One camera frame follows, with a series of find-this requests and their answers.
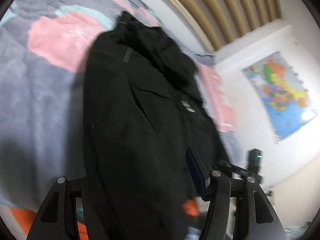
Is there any black hooded jacket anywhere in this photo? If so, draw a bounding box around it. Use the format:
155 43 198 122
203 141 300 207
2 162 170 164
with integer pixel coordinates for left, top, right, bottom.
84 12 228 239

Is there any colourful world map poster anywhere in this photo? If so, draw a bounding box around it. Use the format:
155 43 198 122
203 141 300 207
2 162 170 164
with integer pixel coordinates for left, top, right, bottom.
242 51 316 143

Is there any pink grey pillow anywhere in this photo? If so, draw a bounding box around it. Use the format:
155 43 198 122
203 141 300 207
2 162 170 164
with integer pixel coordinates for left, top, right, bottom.
195 55 236 132

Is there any wooden slatted headboard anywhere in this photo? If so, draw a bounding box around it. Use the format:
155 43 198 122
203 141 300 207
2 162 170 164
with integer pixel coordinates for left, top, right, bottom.
168 0 282 51

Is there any grey pink patterned bed blanket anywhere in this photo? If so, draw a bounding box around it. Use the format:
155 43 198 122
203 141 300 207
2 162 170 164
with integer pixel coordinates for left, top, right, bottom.
1 0 242 211

